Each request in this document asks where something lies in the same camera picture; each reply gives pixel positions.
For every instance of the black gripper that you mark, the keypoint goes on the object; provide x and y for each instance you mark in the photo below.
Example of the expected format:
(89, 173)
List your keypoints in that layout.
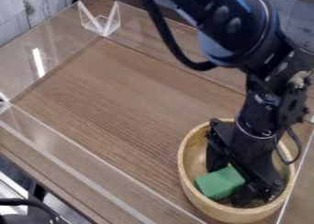
(248, 154)

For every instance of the green rectangular block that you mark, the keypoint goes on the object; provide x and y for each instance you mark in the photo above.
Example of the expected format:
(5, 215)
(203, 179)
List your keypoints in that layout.
(219, 184)

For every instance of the wooden bowl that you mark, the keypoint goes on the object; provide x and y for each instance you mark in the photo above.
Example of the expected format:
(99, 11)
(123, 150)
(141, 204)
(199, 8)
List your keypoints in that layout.
(191, 166)

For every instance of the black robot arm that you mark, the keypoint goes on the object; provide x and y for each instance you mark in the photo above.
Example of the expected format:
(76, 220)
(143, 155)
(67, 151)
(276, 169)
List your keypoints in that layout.
(240, 37)

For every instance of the clear acrylic barrier wall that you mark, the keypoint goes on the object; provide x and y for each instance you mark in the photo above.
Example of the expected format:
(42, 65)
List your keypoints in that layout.
(100, 107)

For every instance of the black stand with cable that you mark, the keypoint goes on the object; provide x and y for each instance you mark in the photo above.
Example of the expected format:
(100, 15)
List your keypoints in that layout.
(22, 207)

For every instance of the clear acrylic corner bracket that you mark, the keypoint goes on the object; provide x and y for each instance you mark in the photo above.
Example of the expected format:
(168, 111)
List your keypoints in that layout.
(101, 25)

